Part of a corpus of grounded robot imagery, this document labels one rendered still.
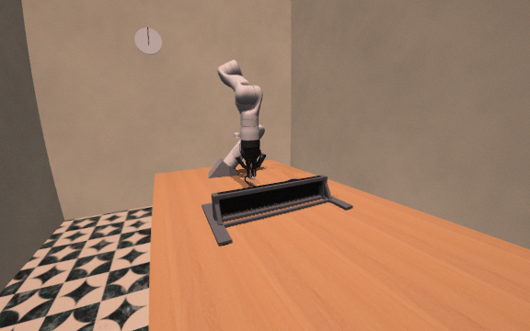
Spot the dark grey patch panel rack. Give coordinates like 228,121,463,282
202,175,353,245

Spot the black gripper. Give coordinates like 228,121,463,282
236,140,266,178

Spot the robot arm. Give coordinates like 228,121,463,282
217,60,265,169

